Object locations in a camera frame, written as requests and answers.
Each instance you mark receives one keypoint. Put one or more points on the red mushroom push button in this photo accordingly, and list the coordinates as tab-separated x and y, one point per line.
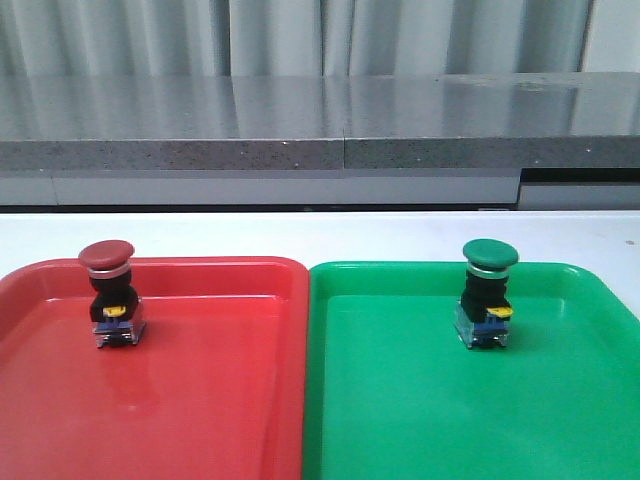
117	310

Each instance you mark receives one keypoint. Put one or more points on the green plastic tray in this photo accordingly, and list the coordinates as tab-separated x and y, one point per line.
392	393

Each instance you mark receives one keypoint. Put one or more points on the grey stone counter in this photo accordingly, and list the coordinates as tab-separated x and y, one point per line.
434	142

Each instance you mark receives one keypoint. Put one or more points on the white pleated curtain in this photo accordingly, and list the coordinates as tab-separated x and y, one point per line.
292	38

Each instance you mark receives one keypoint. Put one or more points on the green mushroom push button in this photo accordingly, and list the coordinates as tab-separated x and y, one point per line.
483	311

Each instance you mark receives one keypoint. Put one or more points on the red plastic tray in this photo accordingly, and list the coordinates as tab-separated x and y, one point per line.
214	389

